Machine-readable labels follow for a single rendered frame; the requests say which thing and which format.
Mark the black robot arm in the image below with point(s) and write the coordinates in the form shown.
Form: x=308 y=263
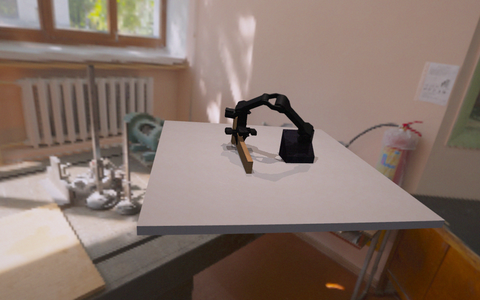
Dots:
x=282 y=105

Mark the dark brown wooden post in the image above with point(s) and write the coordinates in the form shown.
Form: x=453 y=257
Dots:
x=234 y=127

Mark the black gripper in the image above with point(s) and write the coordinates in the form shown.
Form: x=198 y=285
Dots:
x=230 y=131

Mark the brown wooden board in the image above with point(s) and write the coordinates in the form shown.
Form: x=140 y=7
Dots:
x=244 y=155

